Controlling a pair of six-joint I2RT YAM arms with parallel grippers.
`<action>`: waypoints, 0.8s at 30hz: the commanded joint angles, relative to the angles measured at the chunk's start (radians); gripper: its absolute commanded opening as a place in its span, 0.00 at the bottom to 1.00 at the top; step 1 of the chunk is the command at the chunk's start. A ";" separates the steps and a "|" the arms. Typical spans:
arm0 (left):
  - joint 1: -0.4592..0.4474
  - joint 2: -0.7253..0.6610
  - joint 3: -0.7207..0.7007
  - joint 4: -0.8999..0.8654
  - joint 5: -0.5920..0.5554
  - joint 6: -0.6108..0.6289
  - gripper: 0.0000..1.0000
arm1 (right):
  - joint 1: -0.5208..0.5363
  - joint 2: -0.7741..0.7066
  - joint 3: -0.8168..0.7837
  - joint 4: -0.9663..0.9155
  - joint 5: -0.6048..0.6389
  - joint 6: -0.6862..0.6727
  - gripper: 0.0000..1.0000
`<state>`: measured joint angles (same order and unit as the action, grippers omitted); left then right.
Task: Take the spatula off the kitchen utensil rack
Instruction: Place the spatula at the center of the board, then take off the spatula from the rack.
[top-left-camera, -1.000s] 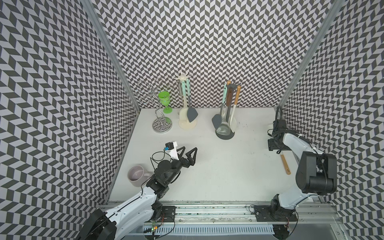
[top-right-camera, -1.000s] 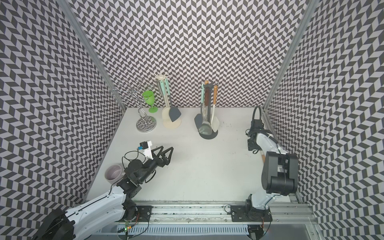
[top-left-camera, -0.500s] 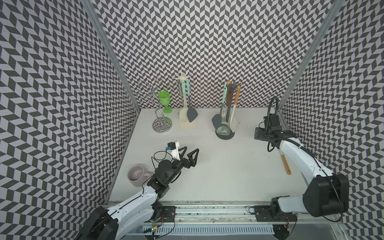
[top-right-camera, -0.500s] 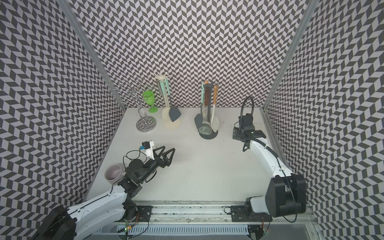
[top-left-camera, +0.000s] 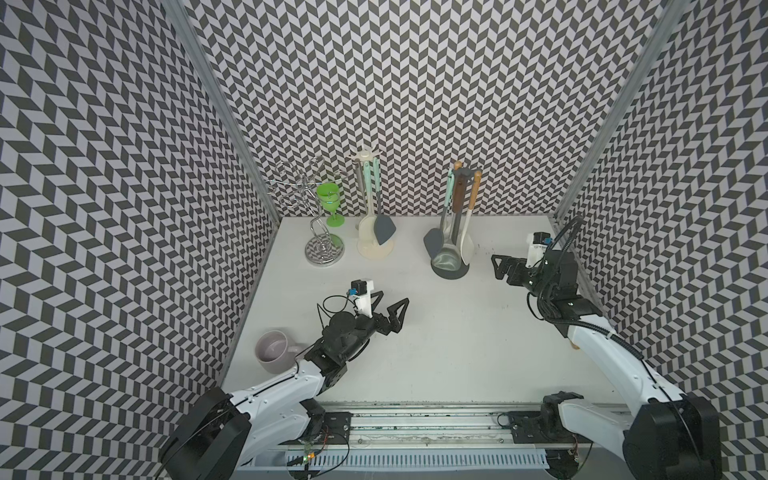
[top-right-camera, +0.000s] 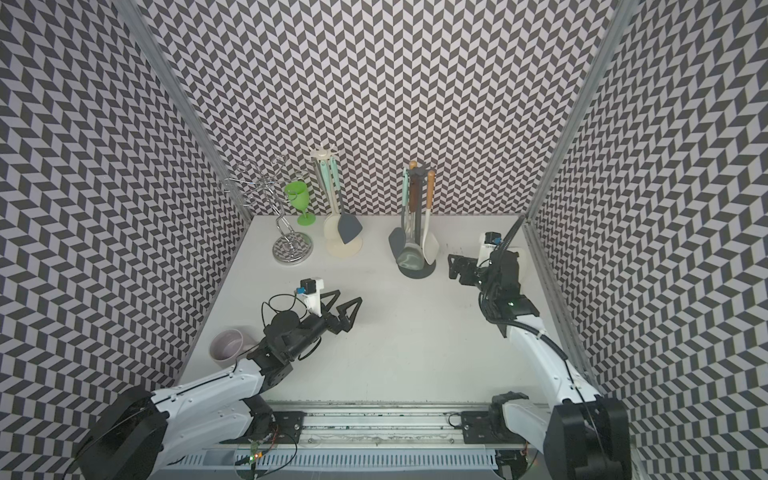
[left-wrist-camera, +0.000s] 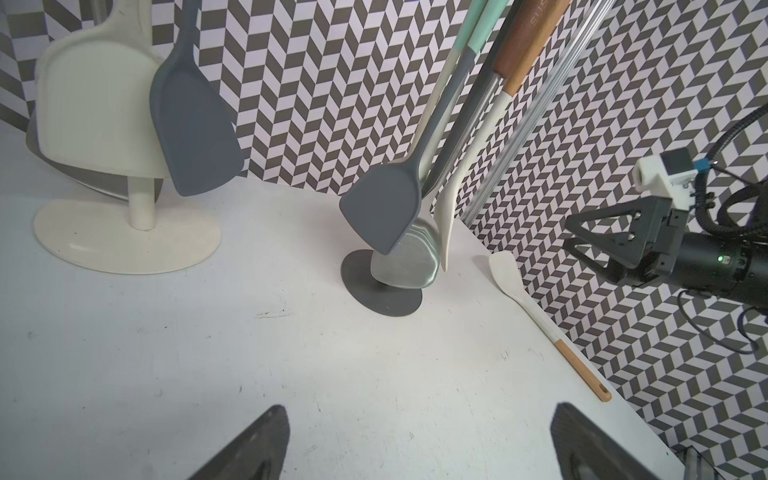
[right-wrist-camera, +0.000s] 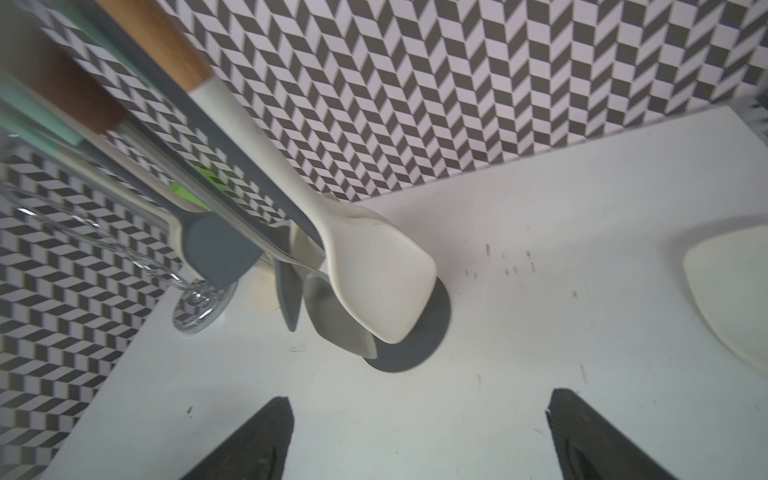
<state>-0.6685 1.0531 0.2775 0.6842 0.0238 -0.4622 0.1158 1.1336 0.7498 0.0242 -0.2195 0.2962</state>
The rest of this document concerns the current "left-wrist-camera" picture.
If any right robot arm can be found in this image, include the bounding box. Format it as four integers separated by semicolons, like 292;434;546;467
563;106;767;315

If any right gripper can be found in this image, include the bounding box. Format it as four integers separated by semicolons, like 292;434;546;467
563;197;689;285

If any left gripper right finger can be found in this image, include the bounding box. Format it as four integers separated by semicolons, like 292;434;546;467
550;402;658;479

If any cream wide turner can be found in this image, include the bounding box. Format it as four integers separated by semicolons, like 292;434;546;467
35;1;170;178

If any dark grey utensil rack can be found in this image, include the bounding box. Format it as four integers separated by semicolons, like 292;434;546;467
340;0;541;318

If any grey spatula mint handle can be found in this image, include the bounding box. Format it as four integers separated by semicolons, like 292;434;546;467
339;0;507;255
149;0;244;197

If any cream spatula wooden handle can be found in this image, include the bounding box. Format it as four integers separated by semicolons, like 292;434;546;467
489;251;612;402
431;0;571;272

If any cream utensil rack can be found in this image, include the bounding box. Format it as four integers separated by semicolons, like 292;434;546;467
33;176;222;275

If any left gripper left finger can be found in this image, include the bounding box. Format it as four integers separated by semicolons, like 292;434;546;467
190;404;290;480

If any steel turner brown handle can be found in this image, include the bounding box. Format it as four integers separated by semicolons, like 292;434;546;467
370;0;571;289

